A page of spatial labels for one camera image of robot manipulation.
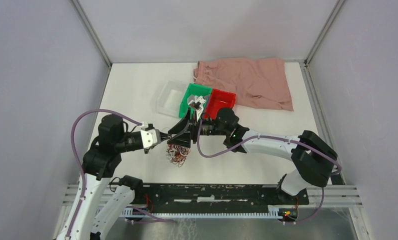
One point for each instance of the red plastic bin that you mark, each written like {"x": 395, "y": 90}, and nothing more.
{"x": 219, "y": 99}

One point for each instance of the clear plastic bin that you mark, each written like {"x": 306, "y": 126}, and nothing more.
{"x": 170, "y": 98}

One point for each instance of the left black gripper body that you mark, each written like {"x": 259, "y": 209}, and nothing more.
{"x": 147, "y": 148}

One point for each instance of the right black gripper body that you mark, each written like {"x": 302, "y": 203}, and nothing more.
{"x": 208, "y": 128}

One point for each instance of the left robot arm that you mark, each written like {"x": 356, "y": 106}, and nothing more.
{"x": 117, "y": 134}

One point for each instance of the pink cloth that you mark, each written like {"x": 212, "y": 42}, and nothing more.
{"x": 258, "y": 84}

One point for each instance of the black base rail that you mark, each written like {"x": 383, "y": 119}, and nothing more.
{"x": 166, "y": 198}

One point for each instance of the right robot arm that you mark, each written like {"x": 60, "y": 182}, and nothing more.
{"x": 228, "y": 152}

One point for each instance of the white slotted cable duct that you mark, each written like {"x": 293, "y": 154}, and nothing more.
{"x": 129, "y": 212}

